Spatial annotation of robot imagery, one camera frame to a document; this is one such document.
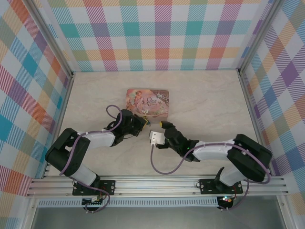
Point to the small blue padlock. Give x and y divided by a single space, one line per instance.
149 123

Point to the pink illustrated tin box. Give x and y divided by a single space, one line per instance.
147 103

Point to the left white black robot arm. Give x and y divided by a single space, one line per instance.
100 140

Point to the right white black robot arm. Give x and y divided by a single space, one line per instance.
209 151

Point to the right circuit board with lights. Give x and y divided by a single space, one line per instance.
226 200

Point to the left green circuit board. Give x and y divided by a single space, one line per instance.
91 202

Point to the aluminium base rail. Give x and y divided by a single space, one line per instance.
155 184

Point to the aluminium table side rail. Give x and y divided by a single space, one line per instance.
65 100
250 107

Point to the aluminium frame post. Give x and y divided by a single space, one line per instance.
29 214
287 214
258 35
54 39

